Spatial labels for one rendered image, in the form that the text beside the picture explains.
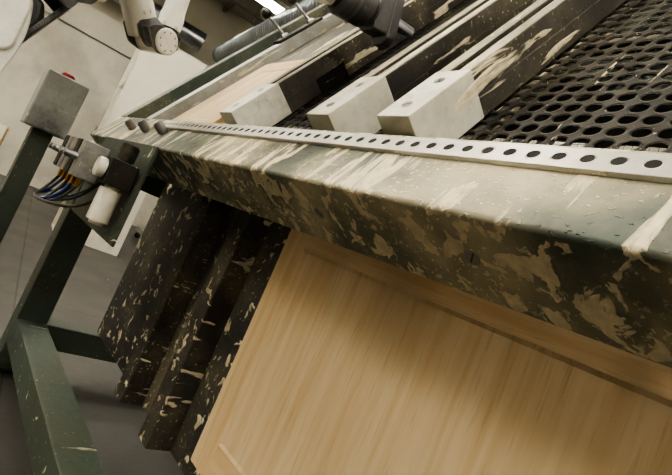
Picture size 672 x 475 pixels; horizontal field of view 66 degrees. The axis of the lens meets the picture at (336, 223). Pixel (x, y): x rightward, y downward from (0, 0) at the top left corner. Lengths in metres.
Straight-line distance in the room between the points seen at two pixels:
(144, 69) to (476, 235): 4.94
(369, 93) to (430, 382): 0.44
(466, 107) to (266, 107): 0.51
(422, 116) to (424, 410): 0.39
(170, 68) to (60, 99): 3.59
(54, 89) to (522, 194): 1.54
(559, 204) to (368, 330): 0.47
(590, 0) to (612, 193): 0.56
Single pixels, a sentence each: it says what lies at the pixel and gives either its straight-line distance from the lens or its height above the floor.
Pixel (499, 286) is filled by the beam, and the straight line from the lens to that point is 0.49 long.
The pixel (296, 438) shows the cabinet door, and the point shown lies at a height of 0.44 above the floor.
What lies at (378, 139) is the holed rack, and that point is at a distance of 0.65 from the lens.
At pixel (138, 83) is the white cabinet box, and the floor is 1.57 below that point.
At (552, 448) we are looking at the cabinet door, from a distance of 0.65.
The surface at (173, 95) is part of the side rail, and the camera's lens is 1.95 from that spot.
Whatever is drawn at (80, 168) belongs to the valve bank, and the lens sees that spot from 1.34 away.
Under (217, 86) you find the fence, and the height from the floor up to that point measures 1.10.
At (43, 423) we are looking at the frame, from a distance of 1.32.
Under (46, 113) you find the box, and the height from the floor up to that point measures 0.80.
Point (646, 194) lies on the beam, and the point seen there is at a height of 0.86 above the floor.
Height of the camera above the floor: 0.72
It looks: 5 degrees up
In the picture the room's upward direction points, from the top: 23 degrees clockwise
